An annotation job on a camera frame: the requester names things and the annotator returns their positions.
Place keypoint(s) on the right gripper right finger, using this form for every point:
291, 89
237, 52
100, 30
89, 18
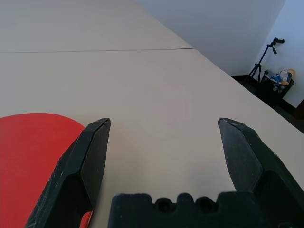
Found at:
247, 154

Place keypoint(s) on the black trash bin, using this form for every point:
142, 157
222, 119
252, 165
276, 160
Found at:
273, 91

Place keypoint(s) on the black camera tripod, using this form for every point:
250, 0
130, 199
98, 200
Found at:
257, 65

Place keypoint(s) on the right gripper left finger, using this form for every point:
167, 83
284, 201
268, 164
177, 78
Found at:
71, 171

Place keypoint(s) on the red ping-pong paddle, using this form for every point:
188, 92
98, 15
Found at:
28, 154

